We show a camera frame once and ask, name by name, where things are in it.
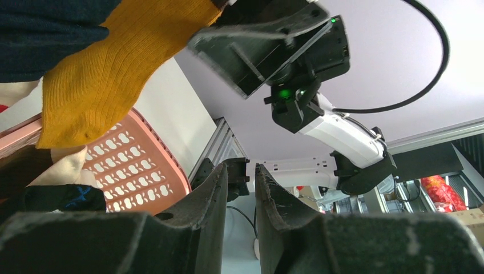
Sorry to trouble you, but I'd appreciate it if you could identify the white sock front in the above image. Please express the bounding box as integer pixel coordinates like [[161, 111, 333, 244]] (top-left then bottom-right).
[[27, 146, 98, 188]]

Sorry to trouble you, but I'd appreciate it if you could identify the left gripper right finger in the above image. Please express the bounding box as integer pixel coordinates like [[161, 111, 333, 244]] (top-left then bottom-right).
[[255, 164, 483, 273]]

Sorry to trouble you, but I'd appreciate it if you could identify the mustard yellow sock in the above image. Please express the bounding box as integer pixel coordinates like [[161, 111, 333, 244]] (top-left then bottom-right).
[[37, 0, 227, 148]]

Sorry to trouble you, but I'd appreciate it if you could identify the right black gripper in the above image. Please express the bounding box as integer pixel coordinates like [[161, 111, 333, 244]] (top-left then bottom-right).
[[188, 1, 330, 99]]

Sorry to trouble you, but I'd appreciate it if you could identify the navy lettered sock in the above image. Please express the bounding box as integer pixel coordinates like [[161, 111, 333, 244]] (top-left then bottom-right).
[[0, 0, 122, 114]]

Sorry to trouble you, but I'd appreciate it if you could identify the pink plastic laundry basket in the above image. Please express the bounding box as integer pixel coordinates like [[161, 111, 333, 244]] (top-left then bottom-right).
[[1, 111, 191, 215]]

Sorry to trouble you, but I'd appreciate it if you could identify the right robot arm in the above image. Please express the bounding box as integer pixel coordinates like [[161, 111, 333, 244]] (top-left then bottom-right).
[[187, 1, 396, 196]]

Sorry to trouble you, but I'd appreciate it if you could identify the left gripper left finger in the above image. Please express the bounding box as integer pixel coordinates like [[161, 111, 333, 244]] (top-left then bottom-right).
[[1, 163, 228, 273]]

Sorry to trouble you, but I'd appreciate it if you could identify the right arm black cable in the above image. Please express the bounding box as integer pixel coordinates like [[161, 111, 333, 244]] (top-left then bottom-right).
[[332, 0, 451, 115]]

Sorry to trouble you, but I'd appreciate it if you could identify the black patterned sock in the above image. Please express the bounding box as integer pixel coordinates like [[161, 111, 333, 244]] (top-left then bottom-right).
[[1, 184, 106, 223]]

